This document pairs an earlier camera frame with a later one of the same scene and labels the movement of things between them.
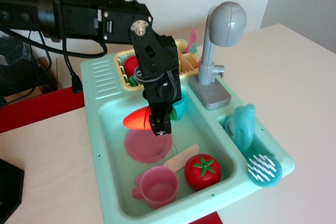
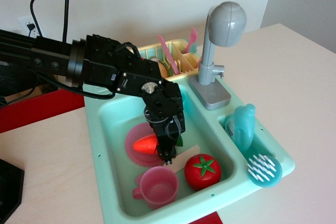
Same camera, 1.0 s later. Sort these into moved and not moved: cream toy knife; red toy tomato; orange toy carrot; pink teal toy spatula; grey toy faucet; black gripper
Moved: black gripper; orange toy carrot
Not moved: pink teal toy spatula; grey toy faucet; red toy tomato; cream toy knife
